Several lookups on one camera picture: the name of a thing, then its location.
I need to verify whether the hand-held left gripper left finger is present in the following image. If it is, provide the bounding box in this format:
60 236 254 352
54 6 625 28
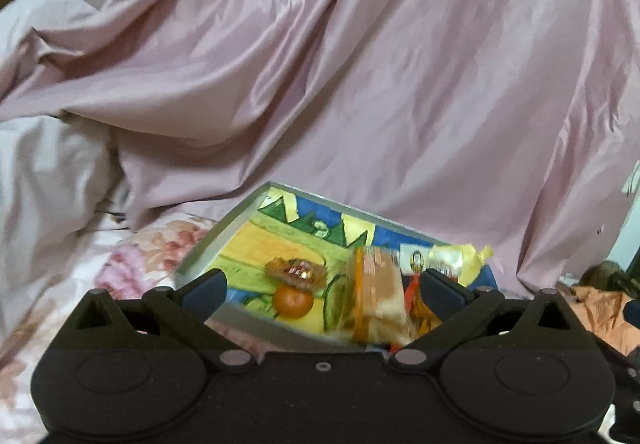
67 270 261 371

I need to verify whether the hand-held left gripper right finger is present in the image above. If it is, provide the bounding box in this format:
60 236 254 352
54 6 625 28
387 269 585 371

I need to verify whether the large orange snack packet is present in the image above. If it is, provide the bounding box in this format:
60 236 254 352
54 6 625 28
402 274 443 336

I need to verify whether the grey cardboard box colourful inside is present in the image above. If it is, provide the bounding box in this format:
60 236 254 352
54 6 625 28
174 180 501 352

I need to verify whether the yellow white sandwich cake packet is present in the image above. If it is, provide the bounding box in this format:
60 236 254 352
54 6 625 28
345 245 416 344

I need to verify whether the dark brown snack packet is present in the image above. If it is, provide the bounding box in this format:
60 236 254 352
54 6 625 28
264 256 328 292

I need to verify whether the orange cloth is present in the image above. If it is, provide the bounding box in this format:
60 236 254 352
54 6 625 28
570 284 640 360

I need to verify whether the floral bedsheet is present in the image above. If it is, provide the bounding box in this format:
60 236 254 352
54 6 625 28
0 211 236 425

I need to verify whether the orange round snack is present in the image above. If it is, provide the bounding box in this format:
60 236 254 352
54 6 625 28
273 285 315 321

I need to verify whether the pale pink quilt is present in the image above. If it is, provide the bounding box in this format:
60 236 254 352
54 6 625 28
0 114 133 325

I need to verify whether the pink satin blanket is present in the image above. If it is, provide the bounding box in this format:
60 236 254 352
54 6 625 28
0 0 640 307

